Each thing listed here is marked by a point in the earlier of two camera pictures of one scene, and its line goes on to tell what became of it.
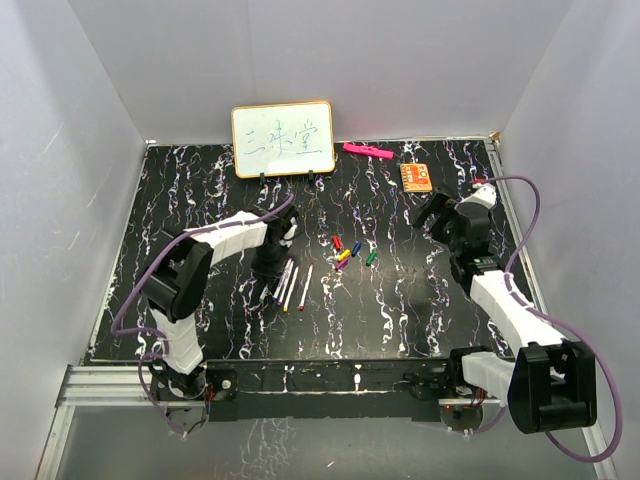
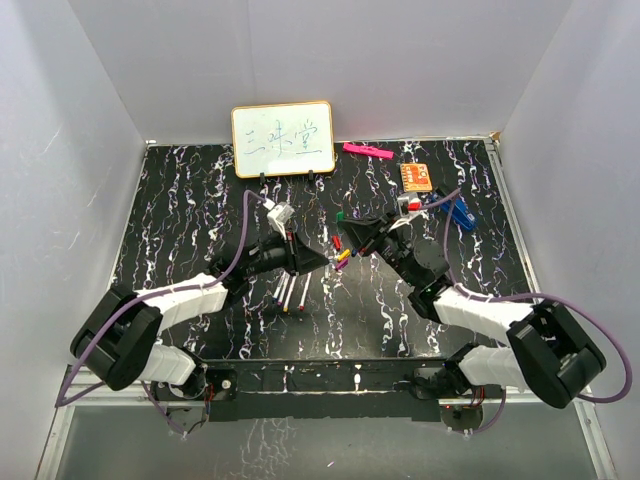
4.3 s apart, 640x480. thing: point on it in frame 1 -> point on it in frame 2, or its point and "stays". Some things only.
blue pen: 274,297 stays
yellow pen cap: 343,255 stays
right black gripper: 440,206 -> 363,231
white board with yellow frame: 283,139 stays
